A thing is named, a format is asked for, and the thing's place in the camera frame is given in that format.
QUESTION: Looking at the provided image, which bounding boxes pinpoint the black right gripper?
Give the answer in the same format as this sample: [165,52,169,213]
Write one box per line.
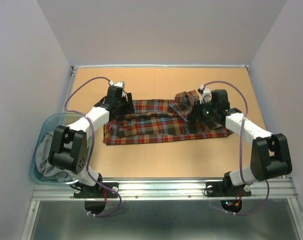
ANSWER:
[185,99,218,122]

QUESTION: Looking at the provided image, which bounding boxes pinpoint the red blue plaid flannel shirt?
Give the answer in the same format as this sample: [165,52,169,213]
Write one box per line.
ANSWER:
[103,90,232,146]

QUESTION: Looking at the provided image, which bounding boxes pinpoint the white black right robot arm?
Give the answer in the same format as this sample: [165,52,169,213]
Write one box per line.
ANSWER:
[191,87,293,197]

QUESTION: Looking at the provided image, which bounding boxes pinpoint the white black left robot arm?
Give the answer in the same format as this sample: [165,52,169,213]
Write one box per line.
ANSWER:
[48,81,134,197]

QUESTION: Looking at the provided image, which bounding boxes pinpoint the clear blue plastic bin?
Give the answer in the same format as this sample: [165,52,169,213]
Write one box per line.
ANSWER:
[30,113,94,186]

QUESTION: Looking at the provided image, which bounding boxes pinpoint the grey crumpled shirt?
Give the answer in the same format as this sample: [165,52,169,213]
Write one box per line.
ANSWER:
[35,131,73,183]

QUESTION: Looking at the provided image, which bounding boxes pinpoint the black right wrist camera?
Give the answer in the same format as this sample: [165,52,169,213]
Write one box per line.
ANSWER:
[211,89,230,111]

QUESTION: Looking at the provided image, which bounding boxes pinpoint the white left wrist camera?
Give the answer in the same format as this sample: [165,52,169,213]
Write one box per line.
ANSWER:
[109,81,125,89]

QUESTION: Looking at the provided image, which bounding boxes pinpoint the aluminium back table rail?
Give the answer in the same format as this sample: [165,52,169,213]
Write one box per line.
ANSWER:
[72,64,250,70]

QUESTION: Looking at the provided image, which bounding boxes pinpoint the aluminium table rail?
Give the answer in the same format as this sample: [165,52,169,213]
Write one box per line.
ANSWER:
[31,178,298,202]
[72,64,250,70]

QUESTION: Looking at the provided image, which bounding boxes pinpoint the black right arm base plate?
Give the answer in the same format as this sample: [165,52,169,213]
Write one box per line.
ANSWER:
[204,181,252,198]

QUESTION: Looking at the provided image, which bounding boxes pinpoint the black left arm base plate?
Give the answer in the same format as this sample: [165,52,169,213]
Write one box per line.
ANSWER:
[70,182,117,199]

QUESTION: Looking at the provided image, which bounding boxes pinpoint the aluminium front table rail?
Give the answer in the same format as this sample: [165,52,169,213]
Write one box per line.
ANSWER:
[31,178,298,202]

